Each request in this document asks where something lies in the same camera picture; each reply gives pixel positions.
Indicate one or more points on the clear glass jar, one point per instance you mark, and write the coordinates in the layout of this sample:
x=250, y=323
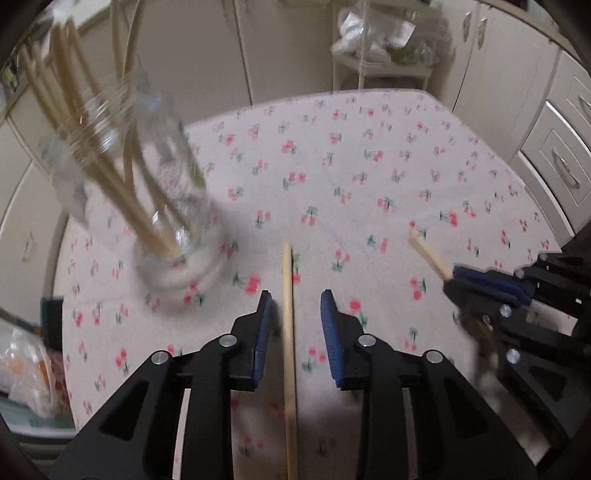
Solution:
x=173, y=162

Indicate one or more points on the bamboo chopstick five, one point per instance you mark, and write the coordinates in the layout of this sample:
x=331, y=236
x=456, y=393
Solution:
x=124, y=60

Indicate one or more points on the white storage trolley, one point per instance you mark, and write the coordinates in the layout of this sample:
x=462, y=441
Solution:
x=387, y=44

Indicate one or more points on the cherry print tablecloth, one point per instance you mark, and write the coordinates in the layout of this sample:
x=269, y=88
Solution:
x=111, y=323

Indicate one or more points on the lone bamboo chopstick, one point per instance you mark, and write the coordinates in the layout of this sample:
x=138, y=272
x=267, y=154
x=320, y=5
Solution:
x=289, y=363

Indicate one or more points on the bamboo chopstick two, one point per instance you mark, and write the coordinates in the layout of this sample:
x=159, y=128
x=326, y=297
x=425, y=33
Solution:
x=72, y=188

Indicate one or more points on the bamboo chopstick four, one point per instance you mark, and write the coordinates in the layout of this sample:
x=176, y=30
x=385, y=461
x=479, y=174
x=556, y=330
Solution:
x=123, y=110

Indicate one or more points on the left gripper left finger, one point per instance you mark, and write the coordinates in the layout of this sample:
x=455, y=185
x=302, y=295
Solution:
x=133, y=435

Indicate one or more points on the cream kitchen base cabinets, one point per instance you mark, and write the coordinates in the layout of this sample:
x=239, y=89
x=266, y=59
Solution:
x=508, y=92

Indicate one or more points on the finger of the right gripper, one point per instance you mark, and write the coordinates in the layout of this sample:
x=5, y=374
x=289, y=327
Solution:
x=495, y=284
x=473, y=305

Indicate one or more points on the bamboo chopstick three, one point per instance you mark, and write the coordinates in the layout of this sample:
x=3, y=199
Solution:
x=113, y=143

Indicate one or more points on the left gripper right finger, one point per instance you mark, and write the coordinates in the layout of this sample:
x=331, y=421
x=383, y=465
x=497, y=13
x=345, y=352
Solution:
x=422, y=419

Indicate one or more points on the bamboo chopstick six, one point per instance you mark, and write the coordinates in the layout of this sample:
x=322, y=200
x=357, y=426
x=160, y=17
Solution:
x=441, y=267

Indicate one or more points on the plastic bag with orange items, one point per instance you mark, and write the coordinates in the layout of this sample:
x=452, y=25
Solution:
x=31, y=375

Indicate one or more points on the bamboo chopstick one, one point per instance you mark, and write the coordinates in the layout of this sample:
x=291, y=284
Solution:
x=77, y=109

